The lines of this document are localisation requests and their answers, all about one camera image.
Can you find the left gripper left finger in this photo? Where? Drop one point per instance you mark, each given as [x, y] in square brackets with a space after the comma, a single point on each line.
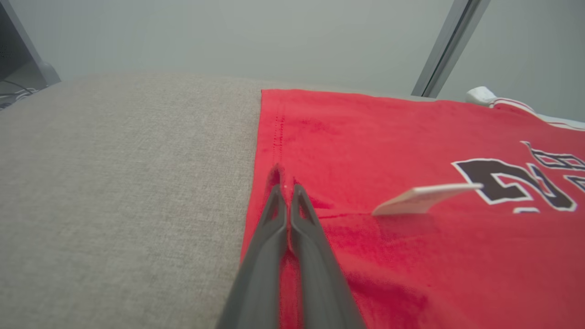
[260, 274]

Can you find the grey fabric sofa cushion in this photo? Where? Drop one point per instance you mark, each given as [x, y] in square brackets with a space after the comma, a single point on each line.
[128, 192]

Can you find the grey cart leg frame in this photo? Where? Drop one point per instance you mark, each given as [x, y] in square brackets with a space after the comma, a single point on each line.
[18, 50]

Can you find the grey metal partition post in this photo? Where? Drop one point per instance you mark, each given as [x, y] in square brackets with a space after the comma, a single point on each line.
[450, 45]

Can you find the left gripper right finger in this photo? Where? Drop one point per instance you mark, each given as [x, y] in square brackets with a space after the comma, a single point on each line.
[320, 283]

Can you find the red white basketball jersey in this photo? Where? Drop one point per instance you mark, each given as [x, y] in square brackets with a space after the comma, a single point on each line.
[411, 137]

